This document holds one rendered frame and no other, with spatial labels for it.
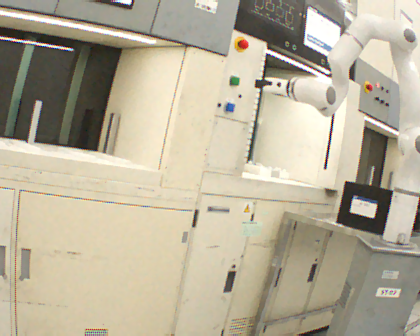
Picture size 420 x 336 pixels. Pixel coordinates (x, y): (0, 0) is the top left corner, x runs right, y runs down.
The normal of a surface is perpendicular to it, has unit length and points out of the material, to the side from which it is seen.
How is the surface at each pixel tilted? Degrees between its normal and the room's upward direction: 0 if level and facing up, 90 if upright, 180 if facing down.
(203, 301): 90
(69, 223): 90
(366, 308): 90
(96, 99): 90
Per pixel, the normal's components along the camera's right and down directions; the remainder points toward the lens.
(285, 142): -0.71, -0.11
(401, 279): -0.03, 0.05
